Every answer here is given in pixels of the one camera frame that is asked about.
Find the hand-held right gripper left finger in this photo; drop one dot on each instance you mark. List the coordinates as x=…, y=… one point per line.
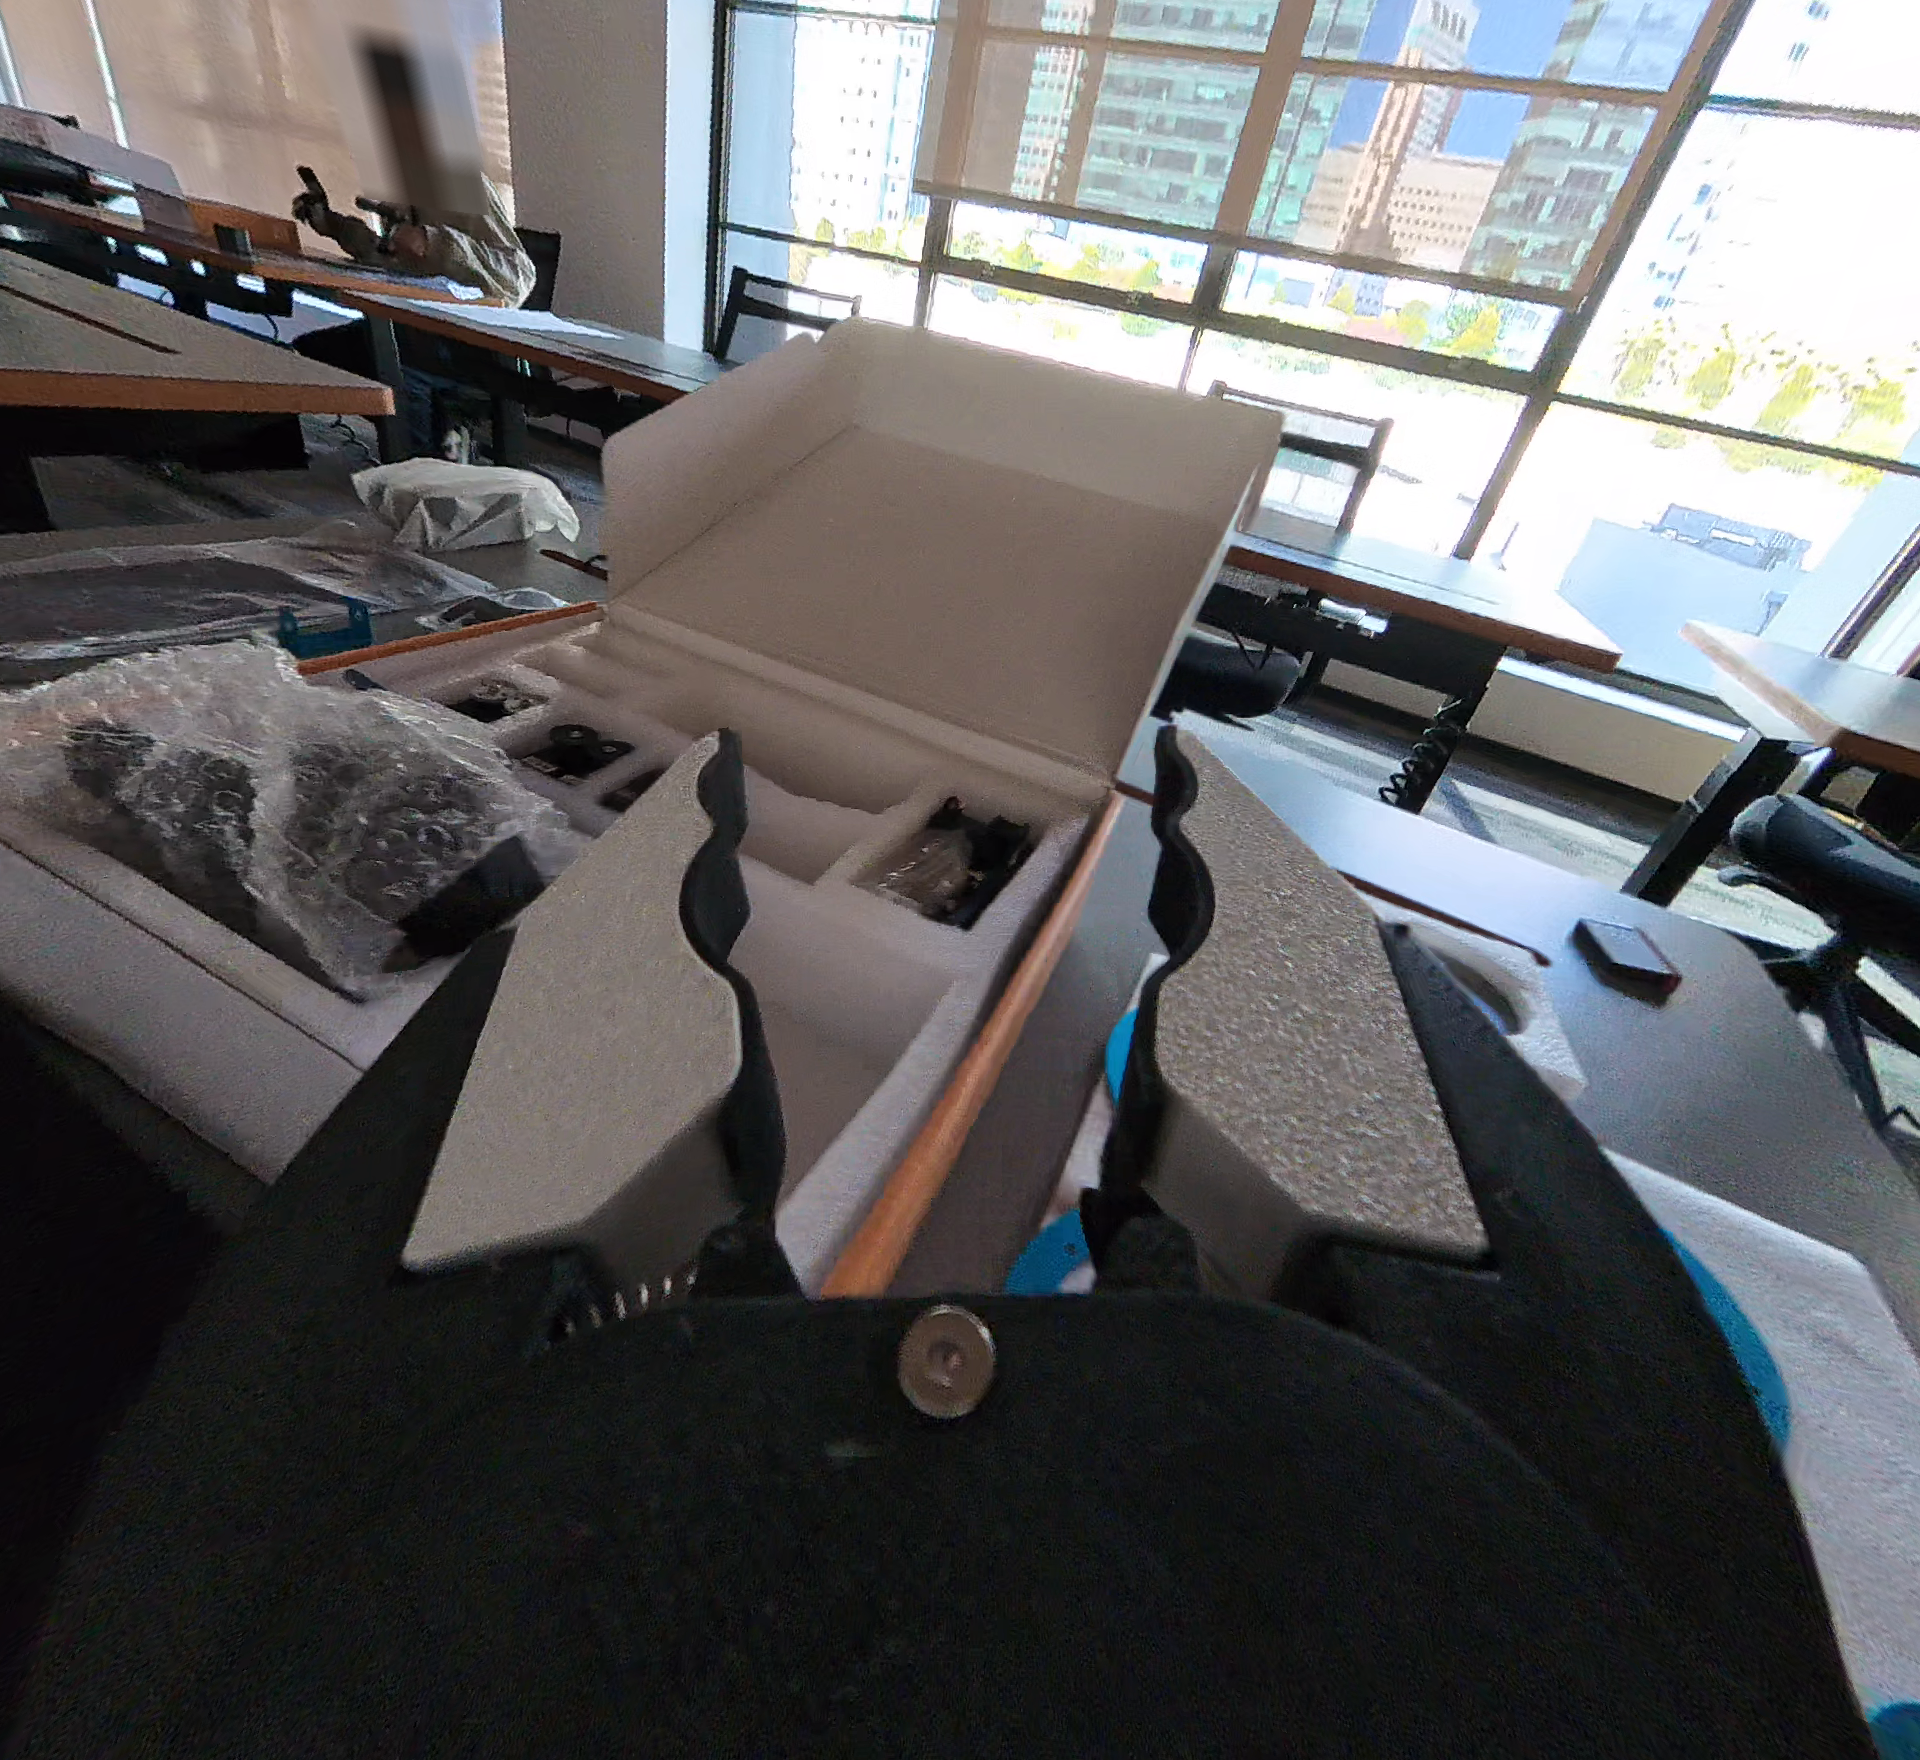
x=599, y=1040

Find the white cardboard kit box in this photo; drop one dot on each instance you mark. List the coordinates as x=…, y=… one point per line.
x=931, y=545

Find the black office chair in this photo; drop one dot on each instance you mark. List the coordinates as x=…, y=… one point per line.
x=788, y=286
x=1800, y=837
x=1230, y=672

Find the large bag with black plate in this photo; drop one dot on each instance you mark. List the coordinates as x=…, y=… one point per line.
x=180, y=590

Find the bubble wrap package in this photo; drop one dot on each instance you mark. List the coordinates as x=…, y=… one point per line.
x=224, y=771

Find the blue metal bracket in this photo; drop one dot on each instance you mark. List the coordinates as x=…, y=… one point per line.
x=323, y=632

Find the blue round metal plate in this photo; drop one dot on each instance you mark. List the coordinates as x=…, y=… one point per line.
x=1050, y=1259
x=1741, y=1341

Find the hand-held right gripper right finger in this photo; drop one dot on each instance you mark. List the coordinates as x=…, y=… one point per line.
x=1320, y=1071

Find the silver round parts in tray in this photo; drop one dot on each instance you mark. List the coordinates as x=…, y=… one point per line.
x=503, y=705

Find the white crumpled plastic bag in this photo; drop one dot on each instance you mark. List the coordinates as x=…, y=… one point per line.
x=465, y=508

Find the large window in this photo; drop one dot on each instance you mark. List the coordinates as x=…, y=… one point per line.
x=1724, y=291

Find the small black red device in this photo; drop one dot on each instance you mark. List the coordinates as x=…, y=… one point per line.
x=1629, y=954

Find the black labelled servo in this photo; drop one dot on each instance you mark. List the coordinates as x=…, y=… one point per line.
x=577, y=748

